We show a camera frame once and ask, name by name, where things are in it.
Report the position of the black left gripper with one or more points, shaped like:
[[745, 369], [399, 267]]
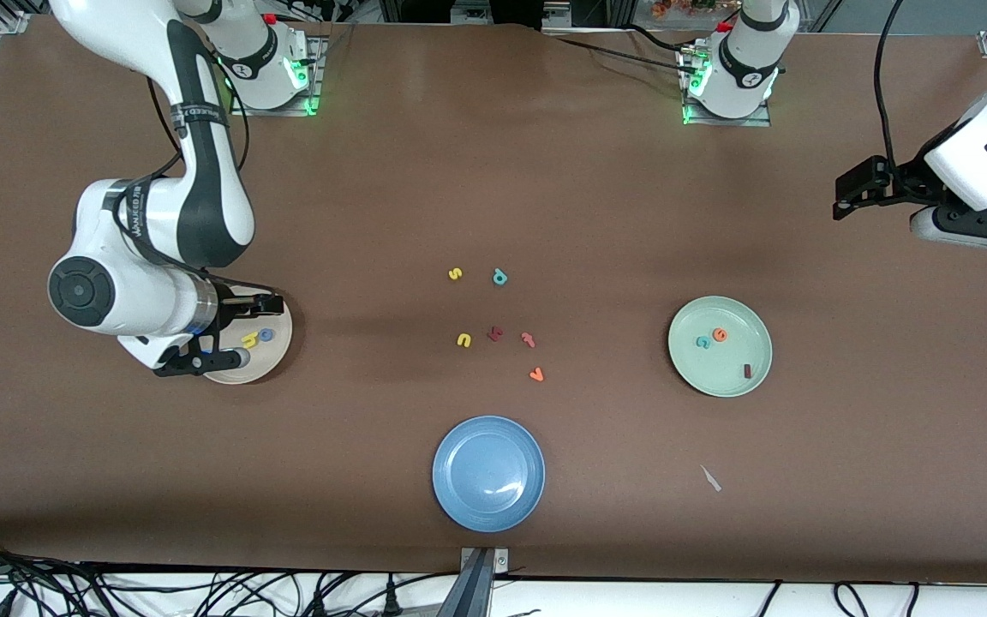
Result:
[[906, 182]]

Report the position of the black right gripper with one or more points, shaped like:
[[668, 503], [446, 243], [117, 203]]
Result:
[[234, 307]]

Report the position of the yellow foam letter h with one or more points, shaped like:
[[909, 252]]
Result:
[[248, 342]]

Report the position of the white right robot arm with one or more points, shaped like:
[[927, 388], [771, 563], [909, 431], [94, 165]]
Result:
[[82, 291]]

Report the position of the beige round plate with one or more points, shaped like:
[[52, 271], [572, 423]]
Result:
[[271, 358]]

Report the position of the green round plate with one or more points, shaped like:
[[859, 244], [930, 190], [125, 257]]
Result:
[[720, 360]]

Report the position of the dark red foam letter r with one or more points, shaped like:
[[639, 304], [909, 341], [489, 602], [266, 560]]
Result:
[[496, 334]]

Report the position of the teal foam letter d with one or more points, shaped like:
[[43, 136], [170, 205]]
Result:
[[500, 278]]

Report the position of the orange dried flowers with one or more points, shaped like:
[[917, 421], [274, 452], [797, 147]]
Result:
[[680, 7]]

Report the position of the salmon foam letter f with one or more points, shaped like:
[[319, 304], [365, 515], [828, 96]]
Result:
[[529, 339]]

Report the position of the blue round plate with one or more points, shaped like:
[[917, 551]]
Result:
[[488, 474]]

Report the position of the white paper scrap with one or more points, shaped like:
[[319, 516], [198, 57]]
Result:
[[710, 478]]

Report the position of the grey metal box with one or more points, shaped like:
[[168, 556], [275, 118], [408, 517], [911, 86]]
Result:
[[468, 12]]

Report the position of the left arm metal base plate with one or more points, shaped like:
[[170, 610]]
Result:
[[729, 122]]

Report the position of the metal mount bracket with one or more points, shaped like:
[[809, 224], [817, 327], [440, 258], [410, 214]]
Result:
[[500, 561]]

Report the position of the black mount pole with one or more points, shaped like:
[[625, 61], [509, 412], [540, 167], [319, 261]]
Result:
[[469, 596]]

